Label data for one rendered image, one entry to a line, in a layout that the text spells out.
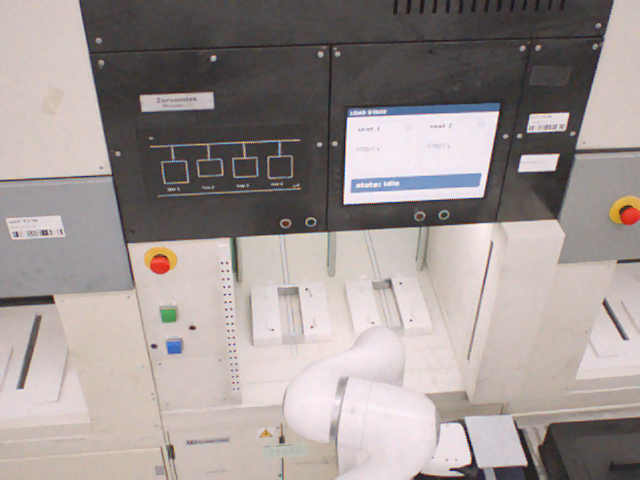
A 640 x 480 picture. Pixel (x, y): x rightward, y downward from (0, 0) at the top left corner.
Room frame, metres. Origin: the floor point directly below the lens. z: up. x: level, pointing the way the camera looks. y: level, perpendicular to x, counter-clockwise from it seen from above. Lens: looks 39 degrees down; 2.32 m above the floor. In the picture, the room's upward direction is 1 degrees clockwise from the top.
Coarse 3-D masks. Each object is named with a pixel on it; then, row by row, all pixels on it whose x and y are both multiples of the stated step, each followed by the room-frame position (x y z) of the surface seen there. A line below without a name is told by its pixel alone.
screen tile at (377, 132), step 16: (368, 128) 1.18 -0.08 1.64; (384, 128) 1.18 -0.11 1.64; (400, 128) 1.18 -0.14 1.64; (416, 128) 1.19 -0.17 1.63; (352, 144) 1.17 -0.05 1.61; (400, 144) 1.18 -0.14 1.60; (416, 144) 1.19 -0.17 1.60; (352, 160) 1.17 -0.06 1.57; (368, 160) 1.18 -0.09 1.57; (384, 160) 1.18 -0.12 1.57; (400, 160) 1.19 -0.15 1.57
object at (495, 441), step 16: (480, 416) 0.96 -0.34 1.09; (496, 416) 0.96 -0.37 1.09; (480, 432) 0.92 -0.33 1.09; (496, 432) 0.92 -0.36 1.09; (512, 432) 0.92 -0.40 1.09; (480, 448) 0.88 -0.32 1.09; (496, 448) 0.88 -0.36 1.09; (512, 448) 0.88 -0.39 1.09; (480, 464) 0.84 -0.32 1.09; (496, 464) 0.85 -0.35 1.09; (512, 464) 0.85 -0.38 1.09
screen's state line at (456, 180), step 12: (360, 180) 1.18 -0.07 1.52; (372, 180) 1.18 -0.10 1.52; (384, 180) 1.18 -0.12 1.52; (396, 180) 1.18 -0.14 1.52; (408, 180) 1.19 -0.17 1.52; (420, 180) 1.19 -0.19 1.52; (432, 180) 1.19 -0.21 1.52; (444, 180) 1.20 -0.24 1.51; (456, 180) 1.20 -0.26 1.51; (468, 180) 1.20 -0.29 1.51
